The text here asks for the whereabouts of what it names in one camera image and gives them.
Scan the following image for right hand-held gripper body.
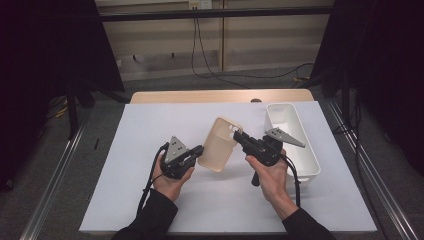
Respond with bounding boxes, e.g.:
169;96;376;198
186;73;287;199
248;126;307;187

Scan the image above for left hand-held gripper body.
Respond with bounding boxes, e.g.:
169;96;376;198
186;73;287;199
159;135;198;181

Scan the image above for beige phone case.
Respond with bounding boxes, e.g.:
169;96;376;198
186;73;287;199
197;116;244;173

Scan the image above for white plastic storage bin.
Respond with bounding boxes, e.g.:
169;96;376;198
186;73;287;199
264;102;322;197

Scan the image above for person's left hand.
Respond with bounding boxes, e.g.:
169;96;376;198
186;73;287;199
152;164;196;203

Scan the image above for person's right hand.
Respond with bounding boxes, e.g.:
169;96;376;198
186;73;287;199
245;149;300;221

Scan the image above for white table mat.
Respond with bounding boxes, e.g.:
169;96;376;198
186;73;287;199
79;100;378;234

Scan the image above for black stand leg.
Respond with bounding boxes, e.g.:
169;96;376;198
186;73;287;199
64;79;80;140

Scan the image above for black horizontal bar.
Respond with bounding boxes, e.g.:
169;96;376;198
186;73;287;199
96;5;334;23

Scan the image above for black curtain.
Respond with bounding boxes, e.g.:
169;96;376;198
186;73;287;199
0;0;126;193
310;0;424;176

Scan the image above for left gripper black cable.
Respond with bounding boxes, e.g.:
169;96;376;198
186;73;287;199
136;142;171;215

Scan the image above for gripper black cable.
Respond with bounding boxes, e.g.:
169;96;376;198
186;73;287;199
280;154;302;208
136;142;171;215

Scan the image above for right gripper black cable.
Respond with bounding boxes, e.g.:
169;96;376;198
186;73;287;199
280;154;302;208

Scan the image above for black wall cable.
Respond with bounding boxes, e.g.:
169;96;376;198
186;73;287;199
191;17;250;90
195;17;316;80

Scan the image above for black stand with cables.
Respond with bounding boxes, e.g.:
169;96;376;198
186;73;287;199
333;71;364;178

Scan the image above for metal floor rail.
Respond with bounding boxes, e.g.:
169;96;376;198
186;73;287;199
19;116;88;240
327;99;420;240

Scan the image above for yellow floor cable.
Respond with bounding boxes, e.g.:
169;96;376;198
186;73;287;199
46;95;69;120

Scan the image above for white wall socket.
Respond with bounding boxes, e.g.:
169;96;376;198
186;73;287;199
188;0;213;11

